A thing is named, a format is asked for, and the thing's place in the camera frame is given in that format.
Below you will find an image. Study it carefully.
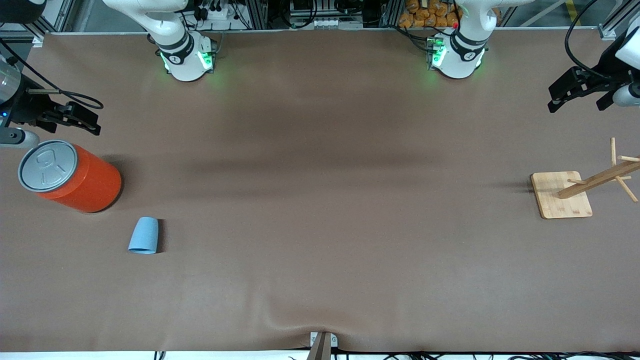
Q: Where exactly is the orange snack bags pile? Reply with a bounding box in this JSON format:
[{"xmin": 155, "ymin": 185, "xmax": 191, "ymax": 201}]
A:
[{"xmin": 398, "ymin": 0, "xmax": 462, "ymax": 29}]

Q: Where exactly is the light blue plastic cup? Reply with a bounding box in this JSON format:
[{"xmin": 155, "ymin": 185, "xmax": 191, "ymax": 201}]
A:
[{"xmin": 128, "ymin": 216, "xmax": 160, "ymax": 255}]

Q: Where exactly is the wooden cup rack with pegs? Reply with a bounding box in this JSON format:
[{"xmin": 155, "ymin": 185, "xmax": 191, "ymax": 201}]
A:
[{"xmin": 530, "ymin": 137, "xmax": 640, "ymax": 220}]

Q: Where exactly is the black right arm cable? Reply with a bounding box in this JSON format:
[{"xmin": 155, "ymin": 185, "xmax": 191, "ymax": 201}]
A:
[{"xmin": 0, "ymin": 37, "xmax": 105, "ymax": 110}]

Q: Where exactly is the brown table mat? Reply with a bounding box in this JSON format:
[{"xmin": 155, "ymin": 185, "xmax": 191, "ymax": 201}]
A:
[{"xmin": 0, "ymin": 28, "xmax": 640, "ymax": 353}]

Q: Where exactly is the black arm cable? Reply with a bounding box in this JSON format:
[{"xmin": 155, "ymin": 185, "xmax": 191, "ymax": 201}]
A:
[
  {"xmin": 564, "ymin": 0, "xmax": 608, "ymax": 81},
  {"xmin": 0, "ymin": 37, "xmax": 105, "ymax": 110}
]

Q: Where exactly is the white power strip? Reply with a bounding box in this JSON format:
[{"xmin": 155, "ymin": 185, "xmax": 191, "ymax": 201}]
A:
[{"xmin": 197, "ymin": 4, "xmax": 242, "ymax": 21}]

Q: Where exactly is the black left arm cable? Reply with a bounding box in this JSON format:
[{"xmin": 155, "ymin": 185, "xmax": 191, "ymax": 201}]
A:
[{"xmin": 564, "ymin": 0, "xmax": 608, "ymax": 81}]

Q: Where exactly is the orange can with grey lid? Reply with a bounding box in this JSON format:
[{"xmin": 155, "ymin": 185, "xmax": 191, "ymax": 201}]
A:
[{"xmin": 18, "ymin": 139, "xmax": 123, "ymax": 214}]

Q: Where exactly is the white terminal block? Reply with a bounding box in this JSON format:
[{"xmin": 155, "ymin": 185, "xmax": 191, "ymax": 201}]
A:
[{"xmin": 310, "ymin": 18, "xmax": 364, "ymax": 30}]

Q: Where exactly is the metal table edge bracket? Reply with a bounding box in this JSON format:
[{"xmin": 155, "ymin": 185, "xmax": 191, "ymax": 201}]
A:
[{"xmin": 309, "ymin": 331, "xmax": 339, "ymax": 360}]

